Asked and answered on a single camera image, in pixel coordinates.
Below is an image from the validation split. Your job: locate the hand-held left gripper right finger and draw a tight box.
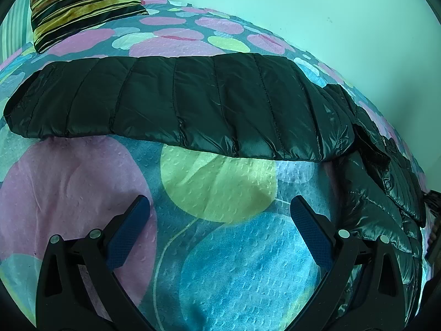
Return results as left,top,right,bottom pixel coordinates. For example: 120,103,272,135
290,195,409,331

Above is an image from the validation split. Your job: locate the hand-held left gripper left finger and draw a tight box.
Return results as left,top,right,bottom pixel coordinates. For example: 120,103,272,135
36,195,152,331

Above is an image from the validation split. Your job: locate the black puffer jacket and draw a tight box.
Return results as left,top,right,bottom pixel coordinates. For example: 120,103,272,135
3,52,426,331

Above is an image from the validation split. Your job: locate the colourful circle print bedspread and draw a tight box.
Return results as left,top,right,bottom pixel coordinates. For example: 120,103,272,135
0,0,431,331

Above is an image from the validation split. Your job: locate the green striped pillow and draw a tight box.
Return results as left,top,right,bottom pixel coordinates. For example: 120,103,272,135
0,0,174,61

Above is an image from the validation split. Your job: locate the striped velvet cushion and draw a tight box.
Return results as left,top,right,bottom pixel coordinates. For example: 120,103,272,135
30,0,149,54

